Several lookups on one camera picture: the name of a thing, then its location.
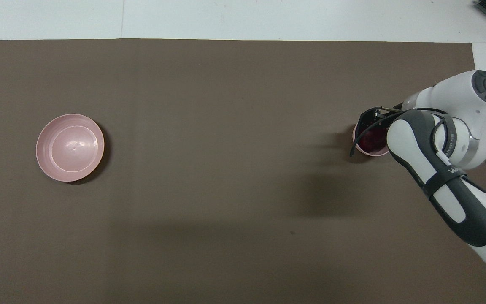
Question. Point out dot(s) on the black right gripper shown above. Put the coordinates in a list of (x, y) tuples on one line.
[(388, 115)]

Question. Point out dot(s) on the dark red apple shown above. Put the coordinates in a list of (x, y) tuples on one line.
[(373, 139)]

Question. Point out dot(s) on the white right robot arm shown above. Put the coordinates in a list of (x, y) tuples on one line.
[(458, 126)]

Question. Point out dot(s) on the pink bowl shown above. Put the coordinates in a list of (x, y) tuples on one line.
[(356, 137)]

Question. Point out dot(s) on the pink plate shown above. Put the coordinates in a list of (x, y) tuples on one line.
[(70, 147)]

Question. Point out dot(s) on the brown paper table mat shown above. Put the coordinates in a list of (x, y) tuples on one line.
[(226, 169)]

